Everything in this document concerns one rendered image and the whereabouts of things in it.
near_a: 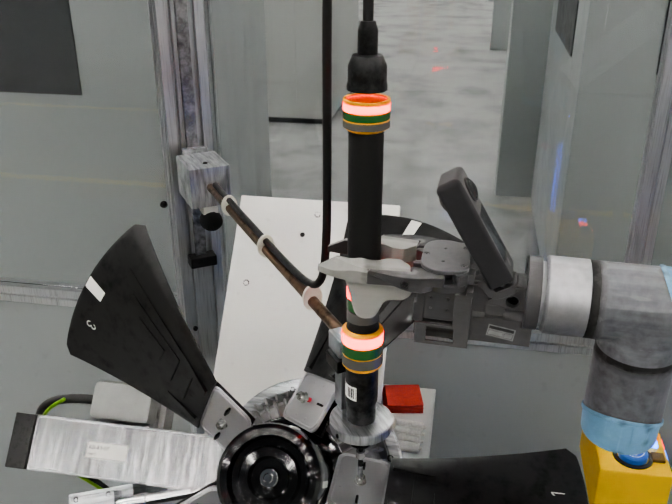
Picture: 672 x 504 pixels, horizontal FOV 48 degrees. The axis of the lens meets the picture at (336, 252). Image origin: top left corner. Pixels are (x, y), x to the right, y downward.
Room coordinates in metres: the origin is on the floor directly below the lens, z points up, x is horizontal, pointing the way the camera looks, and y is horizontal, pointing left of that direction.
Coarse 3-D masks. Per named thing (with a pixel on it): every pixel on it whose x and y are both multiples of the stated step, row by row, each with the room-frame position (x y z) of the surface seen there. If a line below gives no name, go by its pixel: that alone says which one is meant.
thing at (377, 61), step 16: (368, 32) 0.66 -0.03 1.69; (368, 48) 0.66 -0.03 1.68; (352, 64) 0.66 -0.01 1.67; (368, 64) 0.66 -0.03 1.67; (384, 64) 0.66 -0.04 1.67; (352, 80) 0.66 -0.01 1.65; (368, 80) 0.65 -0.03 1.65; (384, 80) 0.66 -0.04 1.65; (352, 384) 0.66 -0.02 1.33; (368, 384) 0.66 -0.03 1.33; (352, 400) 0.66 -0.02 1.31; (368, 400) 0.66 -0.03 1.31; (352, 416) 0.66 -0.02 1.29; (368, 416) 0.66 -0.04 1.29
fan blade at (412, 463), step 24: (480, 456) 0.72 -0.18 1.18; (504, 456) 0.72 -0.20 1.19; (528, 456) 0.72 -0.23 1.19; (552, 456) 0.72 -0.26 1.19; (408, 480) 0.68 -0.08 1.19; (432, 480) 0.68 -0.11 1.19; (456, 480) 0.68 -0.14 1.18; (480, 480) 0.68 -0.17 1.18; (504, 480) 0.68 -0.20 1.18; (528, 480) 0.68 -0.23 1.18; (552, 480) 0.68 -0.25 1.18; (576, 480) 0.68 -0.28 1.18
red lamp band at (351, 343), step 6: (342, 336) 0.67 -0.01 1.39; (348, 342) 0.66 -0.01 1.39; (354, 342) 0.65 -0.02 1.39; (360, 342) 0.65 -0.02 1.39; (366, 342) 0.65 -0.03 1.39; (372, 342) 0.65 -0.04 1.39; (378, 342) 0.66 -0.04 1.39; (354, 348) 0.65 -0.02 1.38; (360, 348) 0.65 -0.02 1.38; (366, 348) 0.65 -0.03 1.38; (372, 348) 0.65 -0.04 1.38
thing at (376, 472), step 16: (336, 464) 0.70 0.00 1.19; (352, 464) 0.70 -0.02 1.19; (368, 464) 0.70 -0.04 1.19; (384, 464) 0.71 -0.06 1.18; (336, 480) 0.67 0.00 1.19; (352, 480) 0.67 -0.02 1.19; (368, 480) 0.68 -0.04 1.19; (384, 480) 0.68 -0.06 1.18; (336, 496) 0.65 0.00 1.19; (352, 496) 0.65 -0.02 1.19; (368, 496) 0.65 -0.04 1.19; (384, 496) 0.65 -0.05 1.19
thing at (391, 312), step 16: (384, 224) 0.90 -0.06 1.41; (400, 224) 0.88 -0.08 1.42; (336, 288) 0.87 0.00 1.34; (336, 304) 0.84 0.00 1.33; (384, 304) 0.78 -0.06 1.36; (400, 304) 0.77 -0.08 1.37; (384, 320) 0.76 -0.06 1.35; (400, 320) 0.75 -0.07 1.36; (320, 336) 0.82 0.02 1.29; (384, 336) 0.74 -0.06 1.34; (320, 352) 0.79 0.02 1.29; (304, 368) 0.80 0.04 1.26; (320, 368) 0.77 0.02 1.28
